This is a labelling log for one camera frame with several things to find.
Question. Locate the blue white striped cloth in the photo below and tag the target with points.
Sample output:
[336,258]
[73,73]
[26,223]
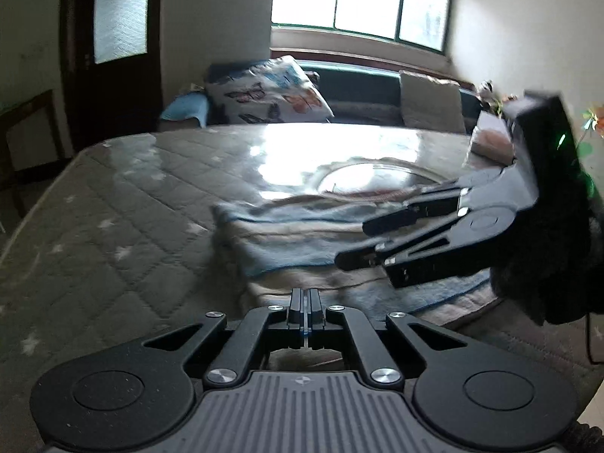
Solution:
[292,240]

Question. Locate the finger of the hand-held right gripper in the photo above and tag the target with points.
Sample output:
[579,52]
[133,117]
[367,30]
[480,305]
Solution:
[401,217]
[373,255]

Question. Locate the pink box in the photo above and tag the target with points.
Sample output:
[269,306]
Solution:
[490,139]

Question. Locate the beige cushion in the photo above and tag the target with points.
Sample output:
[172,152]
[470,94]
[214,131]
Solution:
[432,101]

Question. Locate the wooden chair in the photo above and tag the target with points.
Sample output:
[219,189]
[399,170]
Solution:
[28,141]

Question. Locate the dark wooden door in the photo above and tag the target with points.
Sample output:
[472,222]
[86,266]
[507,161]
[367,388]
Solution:
[113,56]

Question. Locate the light blue cloth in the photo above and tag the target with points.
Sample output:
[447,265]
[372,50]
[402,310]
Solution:
[186,108]

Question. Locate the butterfly print pillow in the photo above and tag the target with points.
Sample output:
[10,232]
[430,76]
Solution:
[269,92]

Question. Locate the dark sofa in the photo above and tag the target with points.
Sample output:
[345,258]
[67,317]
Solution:
[363,89]

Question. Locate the grey quilted mattress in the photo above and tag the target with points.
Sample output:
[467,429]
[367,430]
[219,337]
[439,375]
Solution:
[122,226]

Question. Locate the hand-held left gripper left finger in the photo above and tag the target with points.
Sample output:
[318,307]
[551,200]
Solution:
[297,314]

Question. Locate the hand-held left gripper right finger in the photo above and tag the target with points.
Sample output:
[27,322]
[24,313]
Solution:
[315,314]

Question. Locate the person's right forearm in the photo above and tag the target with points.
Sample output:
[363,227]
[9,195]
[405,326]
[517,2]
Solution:
[552,264]

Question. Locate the artificial flowers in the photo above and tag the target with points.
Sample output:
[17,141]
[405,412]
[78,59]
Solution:
[592,127]

